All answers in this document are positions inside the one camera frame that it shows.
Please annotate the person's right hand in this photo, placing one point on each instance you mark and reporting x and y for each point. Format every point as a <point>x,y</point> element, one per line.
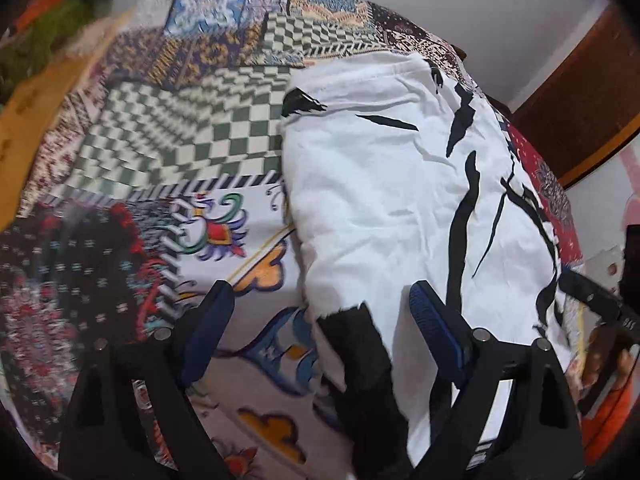
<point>597,360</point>

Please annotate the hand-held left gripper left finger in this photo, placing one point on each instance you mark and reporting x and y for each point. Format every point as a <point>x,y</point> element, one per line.
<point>205,330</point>

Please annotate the pink object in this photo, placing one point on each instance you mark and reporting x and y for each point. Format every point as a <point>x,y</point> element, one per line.
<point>631,185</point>

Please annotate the colourful patchwork blanket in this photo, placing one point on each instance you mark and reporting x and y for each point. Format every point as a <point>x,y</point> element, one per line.
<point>165,160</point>

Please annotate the green cloth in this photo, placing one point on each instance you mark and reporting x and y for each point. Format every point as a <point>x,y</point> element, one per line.
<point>45,35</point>

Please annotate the orange box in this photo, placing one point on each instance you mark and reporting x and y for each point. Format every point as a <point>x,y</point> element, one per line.
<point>40,2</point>

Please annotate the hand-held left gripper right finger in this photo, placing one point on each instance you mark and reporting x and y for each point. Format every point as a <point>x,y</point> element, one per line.
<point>440,332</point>

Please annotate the orange clothing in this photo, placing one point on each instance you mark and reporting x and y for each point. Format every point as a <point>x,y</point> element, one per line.
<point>607,425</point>

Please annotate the white and black printed garment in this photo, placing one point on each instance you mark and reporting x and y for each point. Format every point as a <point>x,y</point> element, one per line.
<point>390,180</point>

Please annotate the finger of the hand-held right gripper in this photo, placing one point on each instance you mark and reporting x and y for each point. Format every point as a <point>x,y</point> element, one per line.
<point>595,297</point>

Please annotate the brown wooden door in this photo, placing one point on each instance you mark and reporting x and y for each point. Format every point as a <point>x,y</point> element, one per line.
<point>575,105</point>

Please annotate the orange wooden board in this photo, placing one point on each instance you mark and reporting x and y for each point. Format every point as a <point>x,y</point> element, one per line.
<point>30,125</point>

